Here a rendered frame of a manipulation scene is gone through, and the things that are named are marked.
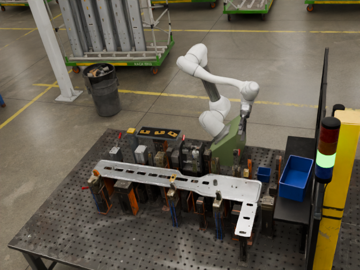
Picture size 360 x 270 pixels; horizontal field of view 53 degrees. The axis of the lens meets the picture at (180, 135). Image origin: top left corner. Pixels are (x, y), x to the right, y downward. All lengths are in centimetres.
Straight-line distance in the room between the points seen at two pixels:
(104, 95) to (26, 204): 191
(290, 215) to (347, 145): 94
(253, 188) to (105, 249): 118
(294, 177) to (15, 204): 326
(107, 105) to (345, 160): 432
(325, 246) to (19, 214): 342
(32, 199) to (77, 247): 182
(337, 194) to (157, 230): 150
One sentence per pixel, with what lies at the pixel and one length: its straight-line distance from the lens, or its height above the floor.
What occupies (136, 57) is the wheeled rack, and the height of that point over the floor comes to 31.
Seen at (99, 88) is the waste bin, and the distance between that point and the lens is 539.
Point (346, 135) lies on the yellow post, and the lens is 161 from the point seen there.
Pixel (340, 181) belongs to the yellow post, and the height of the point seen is 168.
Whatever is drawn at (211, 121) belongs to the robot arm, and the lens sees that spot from 321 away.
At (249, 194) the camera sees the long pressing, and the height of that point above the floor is 100.
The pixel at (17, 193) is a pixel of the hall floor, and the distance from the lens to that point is 486.
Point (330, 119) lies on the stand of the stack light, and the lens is 145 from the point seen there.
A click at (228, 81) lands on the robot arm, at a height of 156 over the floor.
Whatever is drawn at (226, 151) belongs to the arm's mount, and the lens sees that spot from 318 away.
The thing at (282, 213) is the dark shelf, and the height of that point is 103.
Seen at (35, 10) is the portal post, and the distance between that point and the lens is 603.
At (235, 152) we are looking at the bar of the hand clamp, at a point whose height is 122.
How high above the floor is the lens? 288
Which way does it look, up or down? 36 degrees down
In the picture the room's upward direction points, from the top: 9 degrees counter-clockwise
